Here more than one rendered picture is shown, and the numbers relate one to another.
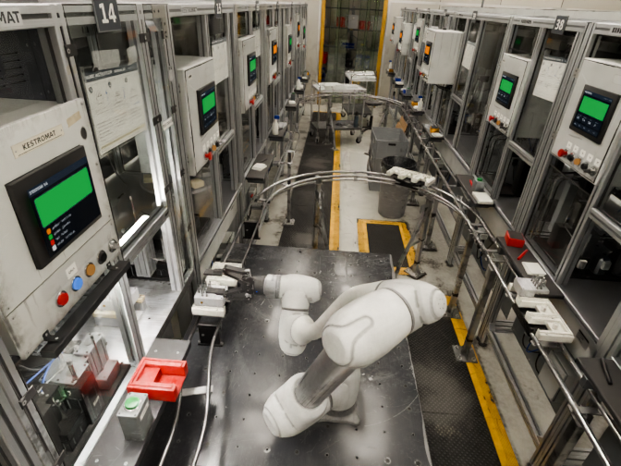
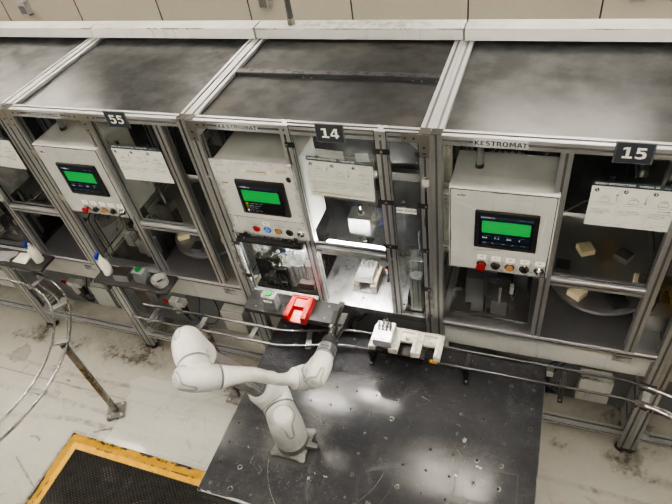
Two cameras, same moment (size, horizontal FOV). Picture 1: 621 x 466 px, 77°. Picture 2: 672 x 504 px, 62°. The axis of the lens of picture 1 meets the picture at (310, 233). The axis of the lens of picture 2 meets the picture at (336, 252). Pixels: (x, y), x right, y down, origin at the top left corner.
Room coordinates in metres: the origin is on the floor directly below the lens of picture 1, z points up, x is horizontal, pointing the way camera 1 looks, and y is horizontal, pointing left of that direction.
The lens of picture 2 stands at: (1.92, -1.24, 3.22)
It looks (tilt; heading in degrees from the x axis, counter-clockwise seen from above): 44 degrees down; 114
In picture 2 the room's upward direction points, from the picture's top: 11 degrees counter-clockwise
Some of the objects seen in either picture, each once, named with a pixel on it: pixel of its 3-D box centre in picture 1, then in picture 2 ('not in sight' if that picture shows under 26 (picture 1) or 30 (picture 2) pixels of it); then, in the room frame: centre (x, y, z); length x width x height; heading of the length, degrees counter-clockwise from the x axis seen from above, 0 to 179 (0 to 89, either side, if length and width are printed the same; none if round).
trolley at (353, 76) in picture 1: (359, 97); not in sight; (8.03, -0.82, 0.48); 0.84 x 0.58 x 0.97; 5
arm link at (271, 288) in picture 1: (273, 286); (326, 350); (1.18, 0.13, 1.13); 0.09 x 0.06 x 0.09; 177
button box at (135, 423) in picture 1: (133, 415); (271, 299); (0.72, 0.50, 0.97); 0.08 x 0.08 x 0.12; 87
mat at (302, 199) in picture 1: (321, 156); not in sight; (5.85, -0.11, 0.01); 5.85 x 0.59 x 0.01; 177
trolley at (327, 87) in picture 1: (337, 111); not in sight; (6.78, -0.36, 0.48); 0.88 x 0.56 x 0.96; 105
